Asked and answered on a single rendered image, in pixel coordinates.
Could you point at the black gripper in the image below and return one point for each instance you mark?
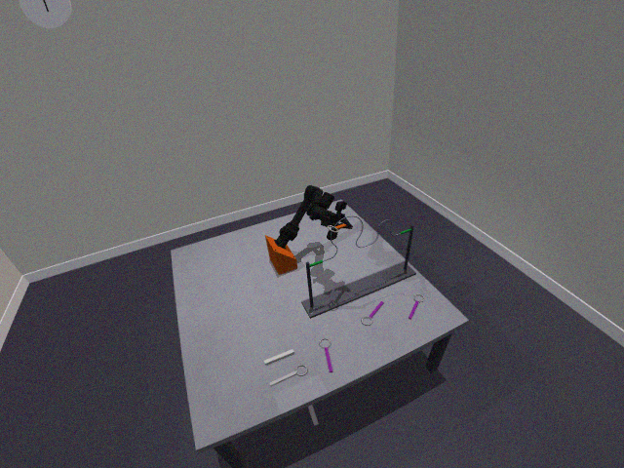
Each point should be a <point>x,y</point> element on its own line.
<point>337,217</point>

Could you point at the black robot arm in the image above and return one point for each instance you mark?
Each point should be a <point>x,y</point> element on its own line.
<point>319,203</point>

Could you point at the white flat bar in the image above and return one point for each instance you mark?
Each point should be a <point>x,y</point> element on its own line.
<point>279,357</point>

